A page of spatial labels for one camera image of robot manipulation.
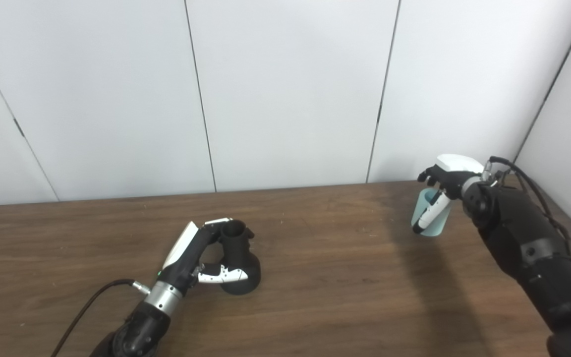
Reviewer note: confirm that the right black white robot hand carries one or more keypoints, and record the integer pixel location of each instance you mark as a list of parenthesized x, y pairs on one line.
[(456, 171)]

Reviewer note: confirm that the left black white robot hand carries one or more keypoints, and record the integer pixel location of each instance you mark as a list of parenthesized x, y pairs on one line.
[(186, 260)]

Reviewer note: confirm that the black flared nozzle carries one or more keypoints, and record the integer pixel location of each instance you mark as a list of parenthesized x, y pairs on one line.
[(238, 253)]

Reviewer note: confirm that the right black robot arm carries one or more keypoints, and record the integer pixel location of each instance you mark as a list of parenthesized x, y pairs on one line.
[(528, 248)]

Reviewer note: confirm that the black wall panel hinge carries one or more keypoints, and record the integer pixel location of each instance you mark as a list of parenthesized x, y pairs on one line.
[(19, 128)]

